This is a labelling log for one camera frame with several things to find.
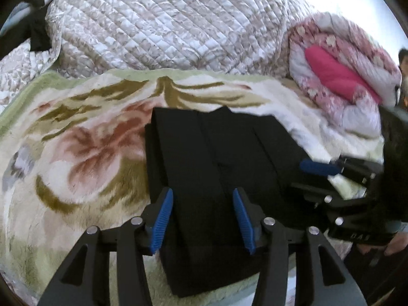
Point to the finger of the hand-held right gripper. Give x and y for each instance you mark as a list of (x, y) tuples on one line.
[(312, 187), (318, 167)]

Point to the floral plush blanket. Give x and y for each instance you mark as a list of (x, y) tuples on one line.
[(79, 153)]

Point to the black pants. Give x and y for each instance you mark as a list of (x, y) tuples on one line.
[(204, 153)]

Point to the pink floral comforter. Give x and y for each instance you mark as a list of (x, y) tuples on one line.
[(318, 38)]

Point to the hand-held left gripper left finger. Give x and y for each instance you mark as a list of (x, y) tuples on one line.
[(161, 220)]

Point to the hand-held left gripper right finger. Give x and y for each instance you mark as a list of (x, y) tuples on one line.
[(244, 220)]

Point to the person's head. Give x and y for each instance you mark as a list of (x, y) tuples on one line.
[(404, 70)]

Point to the light blue cloth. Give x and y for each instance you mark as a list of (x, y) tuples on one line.
[(14, 12)]

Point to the white quilted bedspread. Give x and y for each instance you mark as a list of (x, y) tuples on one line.
[(159, 22)]

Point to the person's right hand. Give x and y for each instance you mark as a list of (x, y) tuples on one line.
[(397, 239)]

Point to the magenta cloth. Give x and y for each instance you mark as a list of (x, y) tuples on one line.
[(334, 73)]

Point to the dark clothing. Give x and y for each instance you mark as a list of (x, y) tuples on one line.
[(38, 35)]

